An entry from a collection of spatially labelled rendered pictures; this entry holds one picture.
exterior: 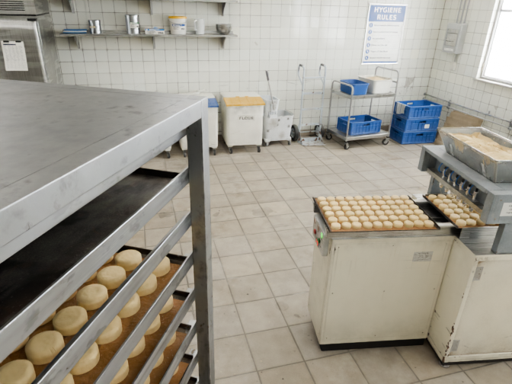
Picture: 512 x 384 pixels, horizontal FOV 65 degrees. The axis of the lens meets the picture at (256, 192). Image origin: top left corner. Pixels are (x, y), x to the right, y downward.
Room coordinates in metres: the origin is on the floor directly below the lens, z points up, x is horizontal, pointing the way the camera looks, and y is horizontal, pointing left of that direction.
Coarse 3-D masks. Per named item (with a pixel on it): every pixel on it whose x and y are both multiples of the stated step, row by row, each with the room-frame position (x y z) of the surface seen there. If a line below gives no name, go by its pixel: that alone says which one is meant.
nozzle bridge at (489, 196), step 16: (432, 160) 2.38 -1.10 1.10; (448, 160) 2.16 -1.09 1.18; (432, 176) 2.30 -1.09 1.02; (464, 176) 1.95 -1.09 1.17; (480, 176) 1.93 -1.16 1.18; (432, 192) 2.39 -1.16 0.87; (464, 192) 2.01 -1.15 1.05; (480, 192) 1.92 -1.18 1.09; (496, 192) 1.73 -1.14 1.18; (480, 208) 1.82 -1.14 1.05; (496, 208) 1.71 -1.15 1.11; (496, 240) 1.74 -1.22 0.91
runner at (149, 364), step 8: (192, 296) 0.65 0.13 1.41; (184, 304) 0.62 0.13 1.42; (184, 312) 0.62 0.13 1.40; (176, 320) 0.58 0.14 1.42; (168, 328) 0.55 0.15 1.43; (176, 328) 0.58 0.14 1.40; (168, 336) 0.55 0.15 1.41; (160, 344) 0.52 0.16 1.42; (152, 352) 0.49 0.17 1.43; (160, 352) 0.52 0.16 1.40; (152, 360) 0.49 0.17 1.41; (144, 368) 0.46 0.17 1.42; (152, 368) 0.49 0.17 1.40; (136, 376) 0.45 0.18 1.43; (144, 376) 0.46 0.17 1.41
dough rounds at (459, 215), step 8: (432, 200) 2.20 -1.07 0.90; (440, 200) 2.16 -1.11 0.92; (448, 200) 2.16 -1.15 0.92; (440, 208) 2.08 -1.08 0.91; (448, 208) 2.10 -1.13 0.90; (456, 208) 2.06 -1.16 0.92; (464, 208) 2.07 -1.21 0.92; (448, 216) 2.00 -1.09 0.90; (456, 216) 1.96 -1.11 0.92; (464, 216) 1.96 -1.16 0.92; (472, 216) 1.97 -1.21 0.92; (480, 216) 1.98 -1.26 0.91; (456, 224) 1.91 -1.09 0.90; (464, 224) 1.89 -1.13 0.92; (472, 224) 1.89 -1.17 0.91; (480, 224) 1.90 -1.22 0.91; (488, 224) 1.91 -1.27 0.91; (496, 224) 1.92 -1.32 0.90
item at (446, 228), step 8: (440, 224) 1.91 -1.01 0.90; (448, 224) 1.91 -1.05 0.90; (328, 232) 1.83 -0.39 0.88; (336, 232) 1.83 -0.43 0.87; (344, 232) 1.84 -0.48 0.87; (352, 232) 1.84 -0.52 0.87; (360, 232) 1.85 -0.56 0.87; (368, 232) 1.85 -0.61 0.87; (376, 232) 1.86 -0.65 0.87; (384, 232) 1.86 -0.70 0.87; (392, 232) 1.87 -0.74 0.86; (400, 232) 1.87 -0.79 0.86; (408, 232) 1.88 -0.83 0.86; (416, 232) 1.88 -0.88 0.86; (424, 232) 1.89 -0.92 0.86; (432, 232) 1.89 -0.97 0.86; (440, 232) 1.90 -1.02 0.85; (448, 232) 1.90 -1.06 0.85; (456, 232) 1.91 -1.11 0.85
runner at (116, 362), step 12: (192, 252) 0.66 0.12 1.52; (192, 264) 0.66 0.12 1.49; (180, 276) 0.61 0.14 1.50; (168, 288) 0.56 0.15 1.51; (156, 300) 0.52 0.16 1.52; (156, 312) 0.52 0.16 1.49; (144, 324) 0.48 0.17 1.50; (132, 336) 0.45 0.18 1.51; (120, 348) 0.42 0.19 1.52; (132, 348) 0.44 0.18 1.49; (120, 360) 0.41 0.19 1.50; (108, 372) 0.39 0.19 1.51
